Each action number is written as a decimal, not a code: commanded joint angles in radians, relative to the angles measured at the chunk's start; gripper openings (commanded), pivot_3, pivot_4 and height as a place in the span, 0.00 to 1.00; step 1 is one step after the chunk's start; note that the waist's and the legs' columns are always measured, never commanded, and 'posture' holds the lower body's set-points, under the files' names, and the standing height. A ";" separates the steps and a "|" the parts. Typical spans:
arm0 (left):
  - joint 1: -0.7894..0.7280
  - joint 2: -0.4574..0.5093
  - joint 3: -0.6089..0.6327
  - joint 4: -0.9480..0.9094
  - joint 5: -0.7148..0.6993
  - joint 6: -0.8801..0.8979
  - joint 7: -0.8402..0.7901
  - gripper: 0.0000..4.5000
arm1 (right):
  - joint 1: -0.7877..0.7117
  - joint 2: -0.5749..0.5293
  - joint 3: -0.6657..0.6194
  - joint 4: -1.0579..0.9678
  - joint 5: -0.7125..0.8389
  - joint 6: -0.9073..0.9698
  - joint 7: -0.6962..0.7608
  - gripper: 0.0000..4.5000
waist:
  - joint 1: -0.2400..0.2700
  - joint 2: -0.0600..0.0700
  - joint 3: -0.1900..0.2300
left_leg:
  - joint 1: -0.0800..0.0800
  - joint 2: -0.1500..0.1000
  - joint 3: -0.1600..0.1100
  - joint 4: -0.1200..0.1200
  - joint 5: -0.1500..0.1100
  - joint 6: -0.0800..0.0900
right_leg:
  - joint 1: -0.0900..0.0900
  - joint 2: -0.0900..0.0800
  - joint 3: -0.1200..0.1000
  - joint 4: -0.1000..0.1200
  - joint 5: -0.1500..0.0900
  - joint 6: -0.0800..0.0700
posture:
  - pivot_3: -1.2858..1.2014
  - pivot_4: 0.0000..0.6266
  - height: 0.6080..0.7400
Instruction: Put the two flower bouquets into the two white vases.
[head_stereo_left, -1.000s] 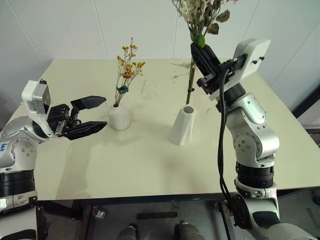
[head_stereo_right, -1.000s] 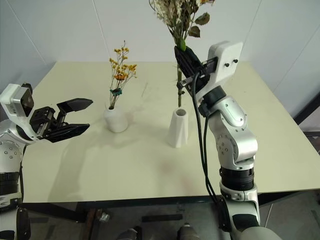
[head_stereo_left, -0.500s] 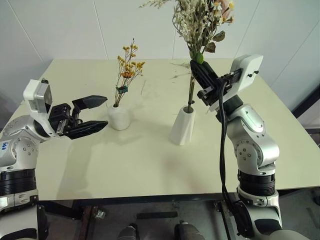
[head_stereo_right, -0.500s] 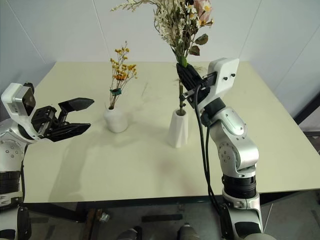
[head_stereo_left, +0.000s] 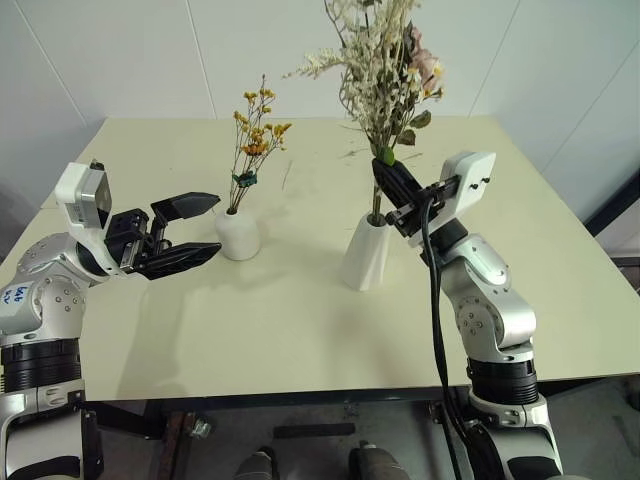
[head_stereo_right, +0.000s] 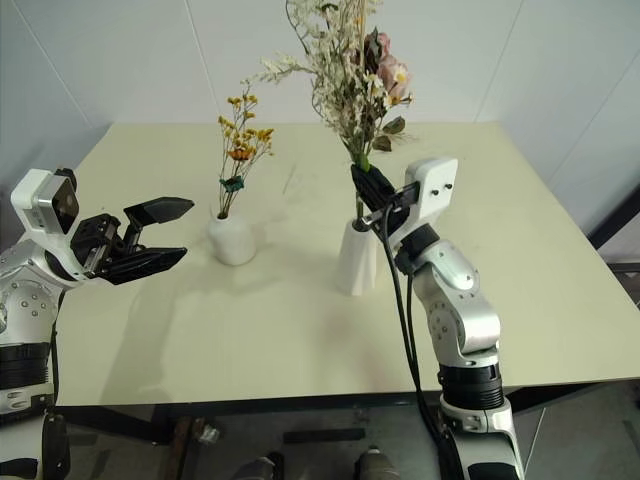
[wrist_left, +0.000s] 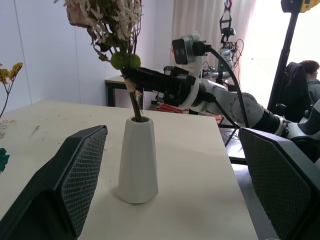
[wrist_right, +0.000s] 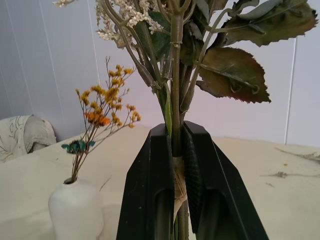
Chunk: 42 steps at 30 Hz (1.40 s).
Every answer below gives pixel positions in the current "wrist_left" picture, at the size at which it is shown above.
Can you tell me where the tall faceted white vase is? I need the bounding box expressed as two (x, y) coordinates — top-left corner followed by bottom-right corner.
(117, 116), (160, 205)

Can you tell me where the background robot in harness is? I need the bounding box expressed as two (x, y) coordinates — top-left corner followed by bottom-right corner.
(216, 0), (245, 78)

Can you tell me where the pink and white dried bouquet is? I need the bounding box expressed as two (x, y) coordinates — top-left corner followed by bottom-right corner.
(63, 0), (146, 123)

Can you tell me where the white curtain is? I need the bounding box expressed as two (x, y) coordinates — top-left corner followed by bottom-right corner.
(171, 0), (259, 85)

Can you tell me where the black office chair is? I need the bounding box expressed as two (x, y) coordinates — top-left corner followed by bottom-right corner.
(274, 61), (315, 124)

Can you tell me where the black tripod stand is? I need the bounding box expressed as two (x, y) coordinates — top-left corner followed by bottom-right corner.
(266, 0), (318, 116)

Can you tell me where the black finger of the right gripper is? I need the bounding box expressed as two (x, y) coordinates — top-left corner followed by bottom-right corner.
(136, 86), (176, 98)
(121, 66), (176, 89)

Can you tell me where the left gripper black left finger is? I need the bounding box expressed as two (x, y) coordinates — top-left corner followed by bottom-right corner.
(0, 124), (109, 240)

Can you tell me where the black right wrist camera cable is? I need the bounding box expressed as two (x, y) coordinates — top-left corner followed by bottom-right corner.
(199, 41), (251, 130)

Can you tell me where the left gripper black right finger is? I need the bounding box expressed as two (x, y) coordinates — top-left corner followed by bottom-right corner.
(238, 127), (320, 240)

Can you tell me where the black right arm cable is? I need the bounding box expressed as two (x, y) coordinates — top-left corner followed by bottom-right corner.
(199, 91), (241, 131)

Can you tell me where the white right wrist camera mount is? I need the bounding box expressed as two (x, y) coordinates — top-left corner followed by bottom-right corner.
(171, 31), (209, 111)

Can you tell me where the yellow dried flower bouquet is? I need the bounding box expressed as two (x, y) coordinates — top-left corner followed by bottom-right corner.
(0, 61), (25, 174)

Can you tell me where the white desk with black legs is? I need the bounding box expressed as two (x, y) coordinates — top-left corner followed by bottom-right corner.
(104, 74), (146, 111)

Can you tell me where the seated person with reddish hair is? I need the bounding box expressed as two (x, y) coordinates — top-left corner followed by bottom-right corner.
(298, 59), (320, 107)

